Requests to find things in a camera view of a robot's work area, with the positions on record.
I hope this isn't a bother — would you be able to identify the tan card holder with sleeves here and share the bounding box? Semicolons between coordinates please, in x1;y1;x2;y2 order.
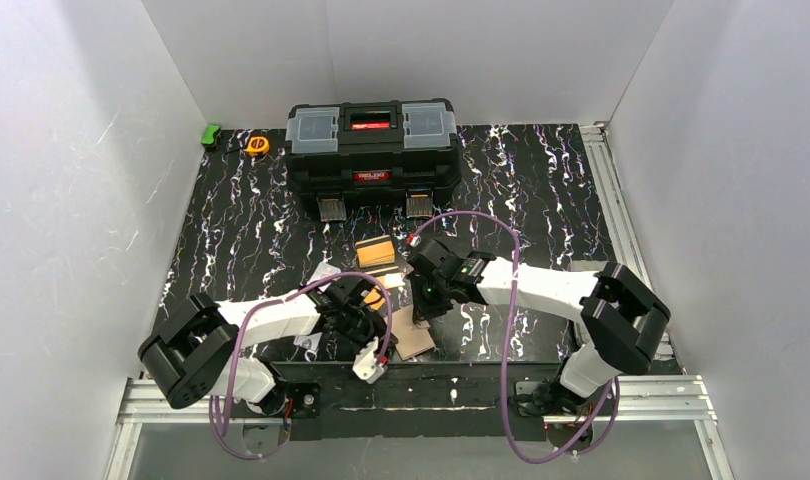
392;305;436;361

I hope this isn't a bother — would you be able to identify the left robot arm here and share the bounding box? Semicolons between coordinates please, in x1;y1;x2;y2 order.
137;272;392;409

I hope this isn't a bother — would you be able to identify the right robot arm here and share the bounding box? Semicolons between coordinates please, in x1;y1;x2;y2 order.
407;239;671;400

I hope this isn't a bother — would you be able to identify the gold card stack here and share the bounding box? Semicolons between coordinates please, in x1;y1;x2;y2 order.
355;235;397;271

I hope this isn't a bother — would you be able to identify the black toolbox with clear lids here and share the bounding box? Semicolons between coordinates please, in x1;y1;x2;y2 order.
284;98;463;222

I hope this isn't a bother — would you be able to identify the yellow tape measure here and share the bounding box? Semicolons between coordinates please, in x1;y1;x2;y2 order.
245;136;271;157

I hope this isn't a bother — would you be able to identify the green plastic object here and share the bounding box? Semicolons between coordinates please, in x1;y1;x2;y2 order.
200;124;222;149

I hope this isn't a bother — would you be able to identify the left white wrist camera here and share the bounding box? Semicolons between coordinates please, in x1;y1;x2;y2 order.
352;337;385;385

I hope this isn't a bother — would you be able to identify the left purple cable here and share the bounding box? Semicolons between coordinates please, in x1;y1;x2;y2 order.
208;271;394;462

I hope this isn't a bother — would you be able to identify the purple cable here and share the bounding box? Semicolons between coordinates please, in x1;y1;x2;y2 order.
408;211;622;465
208;271;394;462

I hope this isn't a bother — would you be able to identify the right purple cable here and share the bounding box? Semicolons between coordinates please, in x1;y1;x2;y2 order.
408;211;622;465

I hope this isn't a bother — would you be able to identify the white aluminium table rail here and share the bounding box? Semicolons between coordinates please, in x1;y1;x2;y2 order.
579;122;671;346

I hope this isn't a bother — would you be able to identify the front aluminium rail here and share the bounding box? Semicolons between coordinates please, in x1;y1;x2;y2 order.
105;371;733;479

